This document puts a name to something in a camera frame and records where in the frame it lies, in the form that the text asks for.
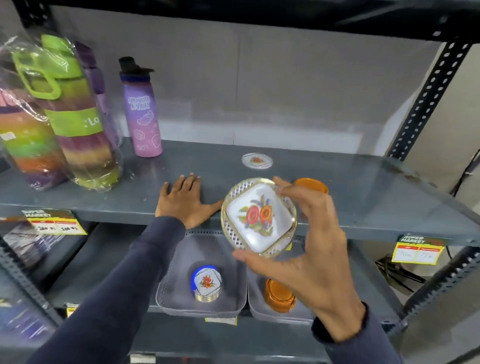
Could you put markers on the person's left hand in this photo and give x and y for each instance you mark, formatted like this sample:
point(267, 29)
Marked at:
point(183, 202)

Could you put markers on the person's right hand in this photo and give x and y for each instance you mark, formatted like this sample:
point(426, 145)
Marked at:
point(322, 270)

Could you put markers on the stack of orange coasters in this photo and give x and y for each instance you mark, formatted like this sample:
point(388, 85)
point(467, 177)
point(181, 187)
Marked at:
point(279, 296)

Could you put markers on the grey perforated plastic tray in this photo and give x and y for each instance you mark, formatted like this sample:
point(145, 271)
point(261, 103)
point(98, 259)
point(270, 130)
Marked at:
point(257, 300)
point(210, 251)

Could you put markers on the floral white coaster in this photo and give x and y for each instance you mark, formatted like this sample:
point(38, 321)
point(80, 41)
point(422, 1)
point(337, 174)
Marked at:
point(257, 161)
point(258, 217)

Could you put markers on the stack of floral coasters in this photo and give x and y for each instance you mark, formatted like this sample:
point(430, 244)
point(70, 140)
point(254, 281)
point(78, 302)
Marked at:
point(207, 283)

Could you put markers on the floral white coaster back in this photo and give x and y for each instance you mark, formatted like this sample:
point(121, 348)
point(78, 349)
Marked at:
point(257, 161)

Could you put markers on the orange coaster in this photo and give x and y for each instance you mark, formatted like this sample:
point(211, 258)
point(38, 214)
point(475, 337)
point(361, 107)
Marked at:
point(313, 184)

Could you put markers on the person's right forearm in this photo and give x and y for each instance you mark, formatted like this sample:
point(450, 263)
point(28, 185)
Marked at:
point(360, 345)

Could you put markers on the person's left forearm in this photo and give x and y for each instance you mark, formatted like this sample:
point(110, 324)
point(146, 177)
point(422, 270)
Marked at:
point(112, 292)

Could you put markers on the small yellow shelf label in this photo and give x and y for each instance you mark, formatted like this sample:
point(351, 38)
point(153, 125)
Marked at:
point(221, 321)
point(72, 310)

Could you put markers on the pale shelf label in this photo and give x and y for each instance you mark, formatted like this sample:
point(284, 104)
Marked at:
point(142, 359)

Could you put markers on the lilac bottle with black cap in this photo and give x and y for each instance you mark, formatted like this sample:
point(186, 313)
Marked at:
point(142, 116)

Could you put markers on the yellow green price label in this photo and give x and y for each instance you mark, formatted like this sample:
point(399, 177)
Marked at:
point(418, 251)
point(52, 223)

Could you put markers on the rainbow bottle with green lid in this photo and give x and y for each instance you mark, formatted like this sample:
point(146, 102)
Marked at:
point(78, 123)

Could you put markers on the wrapped purple bottle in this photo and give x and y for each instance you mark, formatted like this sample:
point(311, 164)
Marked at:
point(95, 78)

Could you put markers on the stack of dark packets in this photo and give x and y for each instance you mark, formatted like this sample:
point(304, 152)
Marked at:
point(30, 243)

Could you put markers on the rainbow bottle with pink lid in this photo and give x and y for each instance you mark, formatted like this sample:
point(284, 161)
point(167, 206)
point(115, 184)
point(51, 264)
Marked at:
point(30, 146)

